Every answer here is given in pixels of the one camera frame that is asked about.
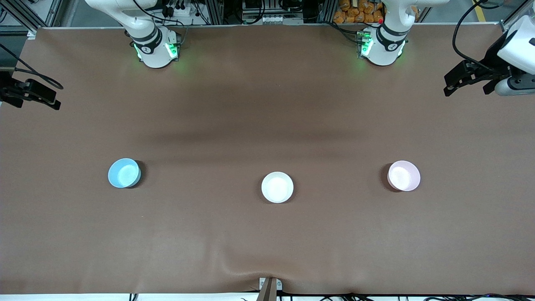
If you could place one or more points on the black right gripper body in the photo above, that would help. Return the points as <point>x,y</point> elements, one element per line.
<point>9,90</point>

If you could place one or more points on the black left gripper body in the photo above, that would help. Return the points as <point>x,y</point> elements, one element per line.
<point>493,59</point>

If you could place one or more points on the pink bowl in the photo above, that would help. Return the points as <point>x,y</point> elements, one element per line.
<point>404,175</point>

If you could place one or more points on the blue bowl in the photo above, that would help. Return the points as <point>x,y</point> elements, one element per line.
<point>123,173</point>

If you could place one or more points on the grey arm base connector box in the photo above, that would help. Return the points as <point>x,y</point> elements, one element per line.
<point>363,44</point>
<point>172,48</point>

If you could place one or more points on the white bowl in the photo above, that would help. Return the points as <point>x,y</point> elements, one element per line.
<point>277,187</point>

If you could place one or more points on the orange snack pile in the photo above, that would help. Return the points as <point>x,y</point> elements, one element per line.
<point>355,12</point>

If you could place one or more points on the power strip with black plugs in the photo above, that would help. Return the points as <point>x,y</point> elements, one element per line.
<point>179,7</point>

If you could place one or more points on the brown table mat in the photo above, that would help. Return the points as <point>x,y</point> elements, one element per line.
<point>267,104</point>

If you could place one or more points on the white power strip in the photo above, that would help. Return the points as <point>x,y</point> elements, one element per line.
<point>271,19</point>

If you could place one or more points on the aluminium corner frame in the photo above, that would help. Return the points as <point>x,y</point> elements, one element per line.
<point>25,16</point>

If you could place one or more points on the aluminium frame post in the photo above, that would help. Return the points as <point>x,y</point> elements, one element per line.
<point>214,10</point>

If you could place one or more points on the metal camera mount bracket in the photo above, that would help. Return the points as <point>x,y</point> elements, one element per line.
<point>269,290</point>

